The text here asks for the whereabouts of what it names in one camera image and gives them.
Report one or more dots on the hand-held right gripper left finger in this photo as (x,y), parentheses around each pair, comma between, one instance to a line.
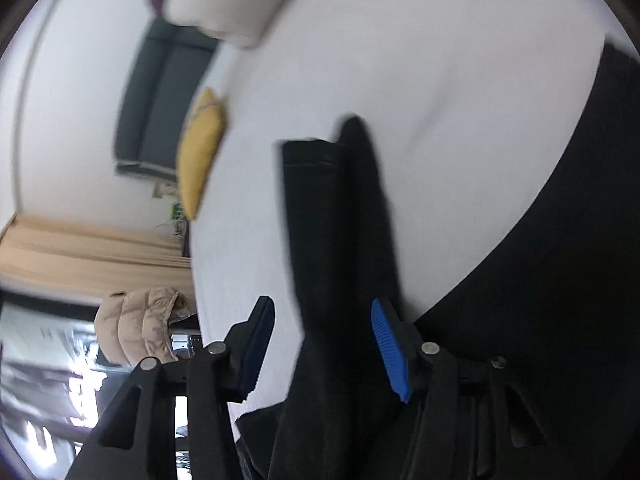
(255,345)

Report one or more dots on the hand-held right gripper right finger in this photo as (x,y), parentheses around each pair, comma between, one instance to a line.
(392,355)

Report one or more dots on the black pants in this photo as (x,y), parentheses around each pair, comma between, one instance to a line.
(340,235)

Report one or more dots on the beige puffer jacket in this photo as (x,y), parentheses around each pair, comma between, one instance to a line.
(130,325)

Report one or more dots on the small green plant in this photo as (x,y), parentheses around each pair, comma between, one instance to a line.
(176,210)

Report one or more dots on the yellow cushion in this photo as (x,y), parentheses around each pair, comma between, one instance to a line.
(200,160)

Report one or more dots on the beige curtain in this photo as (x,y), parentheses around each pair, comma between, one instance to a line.
(75,255)

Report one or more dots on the dark grey sofa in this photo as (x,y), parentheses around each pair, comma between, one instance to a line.
(160,100)

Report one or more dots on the white bed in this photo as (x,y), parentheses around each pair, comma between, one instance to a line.
(400,60)

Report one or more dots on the white pillow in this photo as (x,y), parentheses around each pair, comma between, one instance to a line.
(225,0)

